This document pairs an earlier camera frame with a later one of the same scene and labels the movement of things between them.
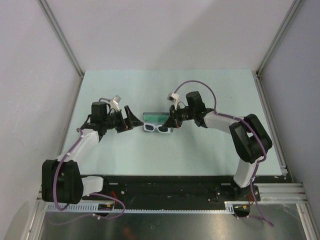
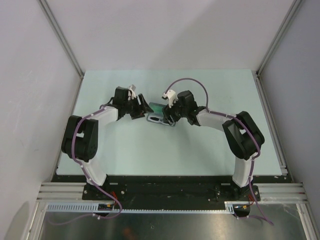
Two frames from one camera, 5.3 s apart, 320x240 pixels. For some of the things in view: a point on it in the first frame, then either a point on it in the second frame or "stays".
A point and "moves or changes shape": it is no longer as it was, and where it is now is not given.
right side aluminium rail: (274, 133) stays
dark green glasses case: (158, 119) moves or changes shape
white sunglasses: (151, 127) to (158, 117)
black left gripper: (132, 121) to (141, 109)
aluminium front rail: (269, 193) stays
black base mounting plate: (146, 189) stays
